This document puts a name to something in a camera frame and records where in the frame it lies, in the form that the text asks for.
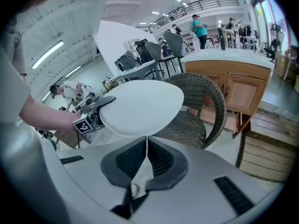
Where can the person's white shirt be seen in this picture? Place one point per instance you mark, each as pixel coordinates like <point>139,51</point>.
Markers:
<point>11,90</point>

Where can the black exercise machine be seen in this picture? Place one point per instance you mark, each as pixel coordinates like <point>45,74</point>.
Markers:
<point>275,41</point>

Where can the long ceiling tube light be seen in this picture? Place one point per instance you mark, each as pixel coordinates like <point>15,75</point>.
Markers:
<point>47,54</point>
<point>72,71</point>

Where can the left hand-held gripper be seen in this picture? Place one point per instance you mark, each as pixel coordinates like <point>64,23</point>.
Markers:
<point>90,111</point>

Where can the white chair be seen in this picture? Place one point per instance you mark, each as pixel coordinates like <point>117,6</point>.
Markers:
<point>248,38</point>

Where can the white desk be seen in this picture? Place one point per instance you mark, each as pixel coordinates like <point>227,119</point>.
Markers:
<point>140,70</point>

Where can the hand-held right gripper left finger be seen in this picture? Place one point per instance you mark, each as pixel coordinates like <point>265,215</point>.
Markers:
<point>121,162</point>

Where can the cardboard box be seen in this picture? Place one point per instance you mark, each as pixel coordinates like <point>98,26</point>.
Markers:
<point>281,65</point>

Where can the wooden cabinet with white top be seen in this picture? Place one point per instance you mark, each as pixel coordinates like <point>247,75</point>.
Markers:
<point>243,87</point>

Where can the wooden slatted pallet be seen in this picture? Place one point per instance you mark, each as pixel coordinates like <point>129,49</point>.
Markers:
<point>268,148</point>

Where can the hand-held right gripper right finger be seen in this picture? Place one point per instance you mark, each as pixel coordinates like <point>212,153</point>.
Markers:
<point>168,164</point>

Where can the brown wicker chair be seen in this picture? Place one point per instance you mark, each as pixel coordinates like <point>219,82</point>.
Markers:
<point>198,90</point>

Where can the person's left forearm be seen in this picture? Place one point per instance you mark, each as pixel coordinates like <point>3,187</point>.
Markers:
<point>46,116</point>

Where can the grey bar chair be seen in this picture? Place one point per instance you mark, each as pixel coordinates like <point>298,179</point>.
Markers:
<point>172,43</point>
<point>153,51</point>

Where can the large window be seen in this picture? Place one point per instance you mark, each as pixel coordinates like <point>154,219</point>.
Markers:
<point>268,8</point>

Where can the black office chair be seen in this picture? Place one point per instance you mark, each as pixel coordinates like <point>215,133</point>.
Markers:
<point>142,49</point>

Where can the black balcony railing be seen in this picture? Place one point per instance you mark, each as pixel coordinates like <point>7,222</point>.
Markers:
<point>205,4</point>

